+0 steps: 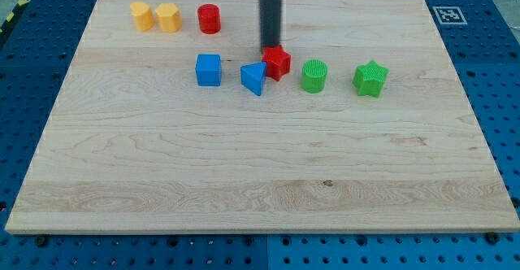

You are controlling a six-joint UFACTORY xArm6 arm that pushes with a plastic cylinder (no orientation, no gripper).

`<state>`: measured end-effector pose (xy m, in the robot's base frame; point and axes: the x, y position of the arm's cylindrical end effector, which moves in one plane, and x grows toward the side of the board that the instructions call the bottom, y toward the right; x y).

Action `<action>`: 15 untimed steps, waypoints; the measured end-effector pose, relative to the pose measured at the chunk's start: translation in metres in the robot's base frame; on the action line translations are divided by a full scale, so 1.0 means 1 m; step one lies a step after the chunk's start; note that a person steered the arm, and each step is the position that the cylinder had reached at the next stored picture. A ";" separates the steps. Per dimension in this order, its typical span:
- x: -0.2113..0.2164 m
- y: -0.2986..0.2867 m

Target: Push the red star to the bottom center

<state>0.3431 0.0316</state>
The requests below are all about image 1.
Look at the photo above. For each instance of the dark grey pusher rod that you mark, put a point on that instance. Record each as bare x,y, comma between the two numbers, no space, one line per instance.
270,22

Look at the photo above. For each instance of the red star block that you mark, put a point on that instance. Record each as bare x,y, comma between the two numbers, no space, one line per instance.
278,62

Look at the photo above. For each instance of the green star block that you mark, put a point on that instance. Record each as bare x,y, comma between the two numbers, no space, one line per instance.
369,79

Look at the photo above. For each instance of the red cylinder block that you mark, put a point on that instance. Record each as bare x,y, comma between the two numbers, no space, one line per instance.
209,18

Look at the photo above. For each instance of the blue triangle block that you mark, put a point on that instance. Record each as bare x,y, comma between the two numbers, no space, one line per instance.
253,76

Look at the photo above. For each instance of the green cylinder block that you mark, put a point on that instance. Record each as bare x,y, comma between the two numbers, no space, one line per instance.
313,76

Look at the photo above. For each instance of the blue cube block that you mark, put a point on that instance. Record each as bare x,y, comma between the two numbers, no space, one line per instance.
208,70

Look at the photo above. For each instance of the yellow hexagon block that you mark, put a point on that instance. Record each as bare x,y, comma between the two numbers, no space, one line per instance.
169,18

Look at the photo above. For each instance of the yellow rounded block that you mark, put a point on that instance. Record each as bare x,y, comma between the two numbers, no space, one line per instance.
142,16

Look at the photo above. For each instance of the light wooden board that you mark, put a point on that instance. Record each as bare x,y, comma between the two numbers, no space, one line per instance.
134,145

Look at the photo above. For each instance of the white fiducial marker tag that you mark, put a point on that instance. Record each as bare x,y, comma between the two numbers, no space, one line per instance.
448,15

